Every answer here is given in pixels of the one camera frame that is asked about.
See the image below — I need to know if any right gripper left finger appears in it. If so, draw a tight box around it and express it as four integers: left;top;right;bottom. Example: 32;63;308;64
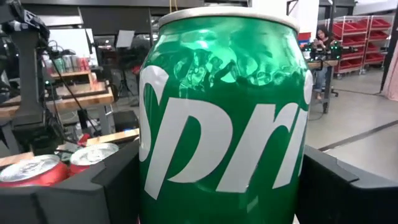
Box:
0;139;141;224

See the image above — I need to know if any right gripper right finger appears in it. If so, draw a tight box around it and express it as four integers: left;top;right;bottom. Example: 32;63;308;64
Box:
297;145;398;224

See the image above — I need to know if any dark red black soda can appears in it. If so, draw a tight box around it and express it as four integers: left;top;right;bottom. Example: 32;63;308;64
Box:
0;154;69;187

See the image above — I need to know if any green lemon-lime soda can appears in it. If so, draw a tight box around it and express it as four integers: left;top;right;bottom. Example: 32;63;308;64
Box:
138;6;313;224

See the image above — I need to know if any black box with blue light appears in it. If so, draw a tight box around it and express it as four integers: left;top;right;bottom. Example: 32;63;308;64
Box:
112;110;140;132

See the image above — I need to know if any wooden workbench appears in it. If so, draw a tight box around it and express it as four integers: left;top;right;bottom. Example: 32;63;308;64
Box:
0;70;115;121

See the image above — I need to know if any pale pink curtain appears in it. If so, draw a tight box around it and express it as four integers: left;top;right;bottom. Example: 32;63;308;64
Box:
381;42;398;102

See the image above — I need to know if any wooden work table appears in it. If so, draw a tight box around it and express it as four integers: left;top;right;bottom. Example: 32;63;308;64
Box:
306;58;340;114

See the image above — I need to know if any white board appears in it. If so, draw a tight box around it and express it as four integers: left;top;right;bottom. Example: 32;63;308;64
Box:
48;27;98;68

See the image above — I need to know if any person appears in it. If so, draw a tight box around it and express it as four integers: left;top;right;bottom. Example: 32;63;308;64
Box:
312;25;336;102

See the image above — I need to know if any white panel on tripod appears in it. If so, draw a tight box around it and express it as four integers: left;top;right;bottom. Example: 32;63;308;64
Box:
114;29;137;98

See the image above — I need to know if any wire rack with red bins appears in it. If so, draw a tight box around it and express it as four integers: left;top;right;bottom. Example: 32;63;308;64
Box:
332;14;393;76

